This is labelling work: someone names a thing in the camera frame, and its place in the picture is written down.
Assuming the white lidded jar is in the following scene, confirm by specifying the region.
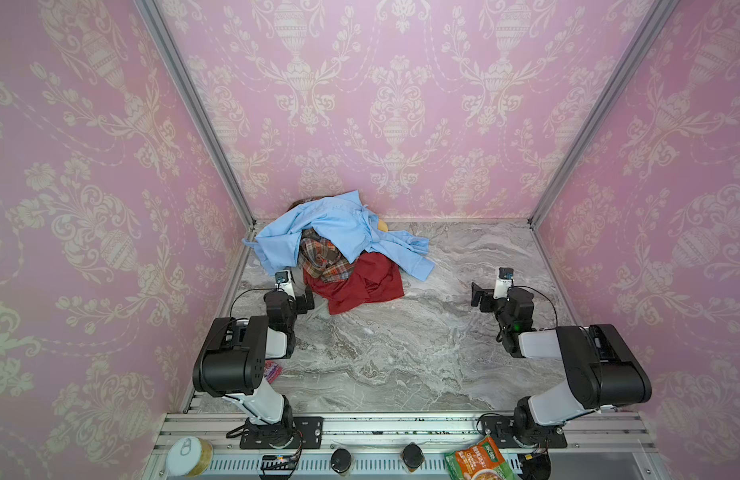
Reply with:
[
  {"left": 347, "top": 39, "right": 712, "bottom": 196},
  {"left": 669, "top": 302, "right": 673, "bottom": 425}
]
[{"left": 166, "top": 436, "right": 214, "bottom": 477}]

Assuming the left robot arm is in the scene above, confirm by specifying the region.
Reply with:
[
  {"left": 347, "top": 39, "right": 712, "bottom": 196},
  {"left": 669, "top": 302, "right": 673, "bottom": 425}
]
[{"left": 193, "top": 288, "right": 324, "bottom": 450}]

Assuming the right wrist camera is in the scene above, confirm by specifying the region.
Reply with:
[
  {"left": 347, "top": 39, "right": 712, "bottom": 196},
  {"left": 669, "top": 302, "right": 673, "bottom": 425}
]
[{"left": 493, "top": 267, "right": 515, "bottom": 299}]

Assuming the plaid flannel shirt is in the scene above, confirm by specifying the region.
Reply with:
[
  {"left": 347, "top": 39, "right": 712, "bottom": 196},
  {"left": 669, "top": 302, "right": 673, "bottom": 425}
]
[{"left": 299, "top": 228, "right": 354, "bottom": 283}]

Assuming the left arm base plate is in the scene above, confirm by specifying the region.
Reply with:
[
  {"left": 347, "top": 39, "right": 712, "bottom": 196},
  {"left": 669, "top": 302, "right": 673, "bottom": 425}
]
[{"left": 239, "top": 416, "right": 324, "bottom": 450}]

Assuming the green food packet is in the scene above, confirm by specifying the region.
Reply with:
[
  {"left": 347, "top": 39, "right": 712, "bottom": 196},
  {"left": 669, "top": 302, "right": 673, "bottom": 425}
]
[{"left": 444, "top": 436, "right": 518, "bottom": 480}]

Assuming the black knob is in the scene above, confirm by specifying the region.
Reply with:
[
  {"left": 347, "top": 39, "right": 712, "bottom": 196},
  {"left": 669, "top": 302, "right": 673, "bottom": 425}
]
[
  {"left": 330, "top": 448, "right": 354, "bottom": 476},
  {"left": 401, "top": 442, "right": 425, "bottom": 472}
]

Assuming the dark red cloth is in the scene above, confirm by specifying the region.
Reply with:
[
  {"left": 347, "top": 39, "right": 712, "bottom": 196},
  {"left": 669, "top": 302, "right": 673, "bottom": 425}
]
[{"left": 304, "top": 253, "right": 405, "bottom": 315}]

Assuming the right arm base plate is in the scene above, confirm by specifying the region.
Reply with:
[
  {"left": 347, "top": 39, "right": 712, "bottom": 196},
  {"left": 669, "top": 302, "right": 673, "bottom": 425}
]
[{"left": 477, "top": 413, "right": 568, "bottom": 450}]

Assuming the right black knob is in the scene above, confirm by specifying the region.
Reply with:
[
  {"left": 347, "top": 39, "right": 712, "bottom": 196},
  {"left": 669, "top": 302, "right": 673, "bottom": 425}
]
[{"left": 401, "top": 442, "right": 425, "bottom": 472}]

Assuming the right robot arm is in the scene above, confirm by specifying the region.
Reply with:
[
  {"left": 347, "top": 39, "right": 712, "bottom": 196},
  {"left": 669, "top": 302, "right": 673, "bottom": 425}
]
[{"left": 471, "top": 280, "right": 652, "bottom": 449}]

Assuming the aluminium front rail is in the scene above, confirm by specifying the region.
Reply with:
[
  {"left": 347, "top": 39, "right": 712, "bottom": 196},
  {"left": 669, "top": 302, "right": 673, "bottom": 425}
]
[{"left": 142, "top": 411, "right": 671, "bottom": 479}]

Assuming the left black knob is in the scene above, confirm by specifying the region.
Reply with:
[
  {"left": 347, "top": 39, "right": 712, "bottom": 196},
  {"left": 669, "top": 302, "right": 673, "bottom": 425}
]
[{"left": 330, "top": 448, "right": 354, "bottom": 476}]

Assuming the pink snack wrapper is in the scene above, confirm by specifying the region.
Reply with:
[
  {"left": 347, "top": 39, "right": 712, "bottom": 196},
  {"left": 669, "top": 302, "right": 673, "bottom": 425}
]
[{"left": 264, "top": 360, "right": 283, "bottom": 383}]

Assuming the light blue shirt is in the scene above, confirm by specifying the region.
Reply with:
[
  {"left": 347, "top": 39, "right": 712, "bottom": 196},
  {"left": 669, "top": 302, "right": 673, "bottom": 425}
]
[{"left": 245, "top": 191, "right": 435, "bottom": 281}]

